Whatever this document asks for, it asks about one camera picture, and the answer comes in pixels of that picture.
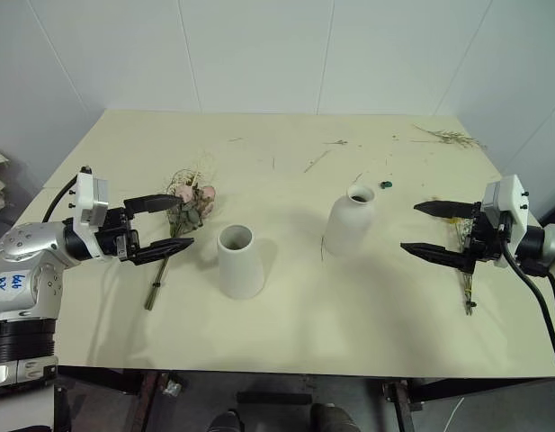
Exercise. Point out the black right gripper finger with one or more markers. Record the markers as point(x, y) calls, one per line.
point(439, 254)
point(448, 209)

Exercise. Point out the yellow dried flower bunch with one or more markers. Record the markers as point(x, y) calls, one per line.
point(467, 288)

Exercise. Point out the dark rounded shape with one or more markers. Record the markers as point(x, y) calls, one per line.
point(333, 418)
point(225, 423)

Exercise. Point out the short loose dried twig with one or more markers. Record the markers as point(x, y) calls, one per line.
point(337, 142)

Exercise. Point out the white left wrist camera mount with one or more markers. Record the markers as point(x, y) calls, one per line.
point(86, 198)

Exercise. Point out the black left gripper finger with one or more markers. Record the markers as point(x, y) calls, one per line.
point(153, 202)
point(160, 249)

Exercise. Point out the small green cap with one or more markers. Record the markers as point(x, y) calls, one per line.
point(386, 184)

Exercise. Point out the long loose dried twig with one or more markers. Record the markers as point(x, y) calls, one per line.
point(316, 161)

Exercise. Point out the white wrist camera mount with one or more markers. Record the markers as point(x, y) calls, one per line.
point(513, 198)
point(86, 198)

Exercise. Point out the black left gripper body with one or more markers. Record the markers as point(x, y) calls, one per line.
point(113, 234)

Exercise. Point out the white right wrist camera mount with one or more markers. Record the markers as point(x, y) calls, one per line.
point(513, 198)

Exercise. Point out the white conical vase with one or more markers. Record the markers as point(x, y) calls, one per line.
point(241, 270)

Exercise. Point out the white bottle-shaped vase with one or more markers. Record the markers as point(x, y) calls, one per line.
point(346, 225)

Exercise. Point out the pink dried flower bouquet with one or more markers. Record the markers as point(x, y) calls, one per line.
point(198, 202)

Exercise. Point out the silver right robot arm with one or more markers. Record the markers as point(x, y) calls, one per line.
point(553, 243)

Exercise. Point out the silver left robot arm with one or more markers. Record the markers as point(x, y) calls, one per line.
point(25, 243)

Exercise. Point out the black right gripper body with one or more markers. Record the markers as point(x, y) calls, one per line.
point(486, 238)

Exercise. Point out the pale dried grass sprig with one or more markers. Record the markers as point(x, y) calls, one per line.
point(452, 136)

